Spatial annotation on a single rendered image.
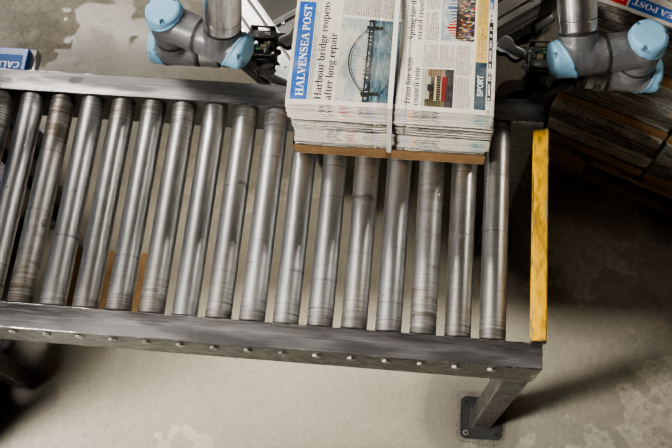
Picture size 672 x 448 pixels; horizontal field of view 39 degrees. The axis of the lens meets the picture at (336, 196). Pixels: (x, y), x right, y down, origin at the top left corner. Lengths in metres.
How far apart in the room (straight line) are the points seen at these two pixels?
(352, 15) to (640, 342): 1.33
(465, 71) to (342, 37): 0.23
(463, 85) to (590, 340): 1.14
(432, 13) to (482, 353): 0.63
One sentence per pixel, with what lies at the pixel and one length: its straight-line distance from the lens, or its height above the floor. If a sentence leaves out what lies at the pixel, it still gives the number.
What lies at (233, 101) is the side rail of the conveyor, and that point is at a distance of 1.95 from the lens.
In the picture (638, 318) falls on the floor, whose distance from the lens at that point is 2.69.
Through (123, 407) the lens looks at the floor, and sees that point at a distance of 2.64.
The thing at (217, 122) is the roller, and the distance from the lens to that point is 1.94.
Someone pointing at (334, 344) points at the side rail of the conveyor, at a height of 0.80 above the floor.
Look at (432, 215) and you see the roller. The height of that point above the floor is 0.80.
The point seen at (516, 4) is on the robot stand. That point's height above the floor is 0.23.
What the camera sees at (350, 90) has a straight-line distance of 1.68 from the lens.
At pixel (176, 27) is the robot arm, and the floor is 0.94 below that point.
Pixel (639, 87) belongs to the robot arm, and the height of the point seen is 0.81.
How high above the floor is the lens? 2.52
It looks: 69 degrees down
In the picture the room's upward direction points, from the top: 6 degrees counter-clockwise
